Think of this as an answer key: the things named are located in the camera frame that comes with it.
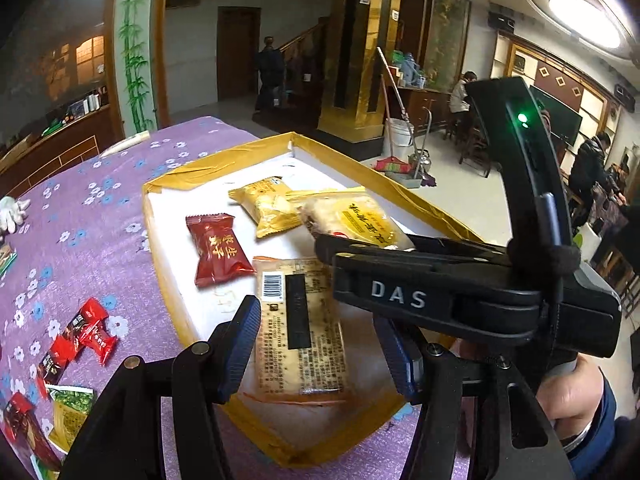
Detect orange cracker packet with barcode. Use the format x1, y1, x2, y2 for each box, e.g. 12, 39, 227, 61
253, 257, 350, 405

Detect dark red date snack packet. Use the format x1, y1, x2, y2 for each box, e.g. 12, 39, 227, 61
186, 214, 255, 289

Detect green pea snack packet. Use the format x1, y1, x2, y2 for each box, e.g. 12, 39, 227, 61
46, 384, 96, 454

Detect red black sugar candy packet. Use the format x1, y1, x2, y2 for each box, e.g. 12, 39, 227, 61
36, 298, 108, 396

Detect salted egg yolk biscuit packet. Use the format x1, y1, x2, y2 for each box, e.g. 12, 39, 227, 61
295, 191, 416, 252

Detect gold foil snack packet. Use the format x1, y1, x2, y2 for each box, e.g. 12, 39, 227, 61
228, 177, 316, 240

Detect dark red Golden Crown packet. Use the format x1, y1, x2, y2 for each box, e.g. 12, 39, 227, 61
3, 391, 62, 472

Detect person's right hand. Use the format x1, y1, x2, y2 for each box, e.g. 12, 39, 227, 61
537, 354, 604, 440

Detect wooden chair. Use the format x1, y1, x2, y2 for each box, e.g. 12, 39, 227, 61
457, 110, 492, 178

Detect yellow cardboard box tray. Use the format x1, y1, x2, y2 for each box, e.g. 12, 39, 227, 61
142, 133, 474, 472

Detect broom and dustpan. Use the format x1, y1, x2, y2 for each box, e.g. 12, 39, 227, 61
373, 47, 432, 190

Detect seated person in white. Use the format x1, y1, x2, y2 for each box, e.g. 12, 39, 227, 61
449, 70, 477, 114

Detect white bucket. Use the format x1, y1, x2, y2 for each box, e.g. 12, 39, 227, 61
382, 118, 414, 159

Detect green biscuit packet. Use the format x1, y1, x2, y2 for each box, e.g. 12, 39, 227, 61
0, 244, 17, 278

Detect white tube on table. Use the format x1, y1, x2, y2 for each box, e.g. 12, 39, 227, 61
100, 130, 151, 158

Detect white cloth glove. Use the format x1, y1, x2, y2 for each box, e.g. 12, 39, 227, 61
0, 196, 30, 235

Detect wooden counter cabinet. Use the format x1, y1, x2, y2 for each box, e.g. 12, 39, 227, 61
1, 105, 119, 197

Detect person in dark coat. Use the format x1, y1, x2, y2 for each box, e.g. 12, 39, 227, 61
255, 36, 285, 113

